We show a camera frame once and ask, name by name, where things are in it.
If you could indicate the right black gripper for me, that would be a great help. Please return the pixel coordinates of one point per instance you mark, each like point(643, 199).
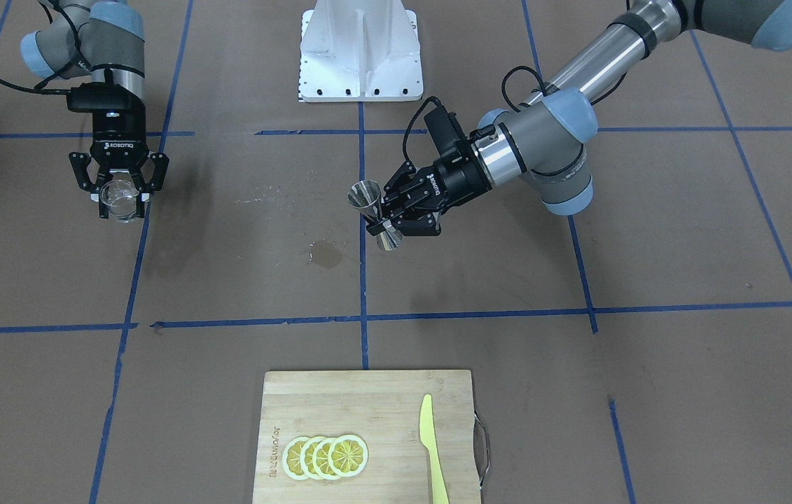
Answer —
point(118, 137)

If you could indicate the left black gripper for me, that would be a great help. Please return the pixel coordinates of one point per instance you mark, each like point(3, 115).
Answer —
point(453, 178)

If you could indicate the clear glass shaker cup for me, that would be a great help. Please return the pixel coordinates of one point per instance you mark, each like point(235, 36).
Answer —
point(120, 200)

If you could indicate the steel double jigger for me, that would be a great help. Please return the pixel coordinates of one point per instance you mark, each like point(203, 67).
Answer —
point(366, 197)

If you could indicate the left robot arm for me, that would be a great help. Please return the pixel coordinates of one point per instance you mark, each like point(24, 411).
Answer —
point(542, 138)

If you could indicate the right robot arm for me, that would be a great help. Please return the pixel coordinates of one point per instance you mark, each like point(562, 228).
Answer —
point(104, 40)

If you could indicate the bamboo cutting board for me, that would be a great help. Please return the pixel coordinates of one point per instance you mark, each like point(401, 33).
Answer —
point(382, 407)

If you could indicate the lemon slice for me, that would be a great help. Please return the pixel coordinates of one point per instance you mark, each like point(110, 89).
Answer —
point(348, 455)
point(306, 458)
point(320, 460)
point(293, 459)

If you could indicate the yellow plastic knife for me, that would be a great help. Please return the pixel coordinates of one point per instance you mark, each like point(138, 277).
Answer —
point(428, 440)

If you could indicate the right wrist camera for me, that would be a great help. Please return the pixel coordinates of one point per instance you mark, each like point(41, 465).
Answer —
point(97, 96)

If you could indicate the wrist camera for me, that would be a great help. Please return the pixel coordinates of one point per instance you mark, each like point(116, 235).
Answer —
point(449, 139)
point(97, 96)

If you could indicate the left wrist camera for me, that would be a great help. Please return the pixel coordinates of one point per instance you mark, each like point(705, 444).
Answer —
point(449, 139)

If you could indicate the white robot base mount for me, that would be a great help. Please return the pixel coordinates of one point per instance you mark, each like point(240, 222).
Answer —
point(360, 51)

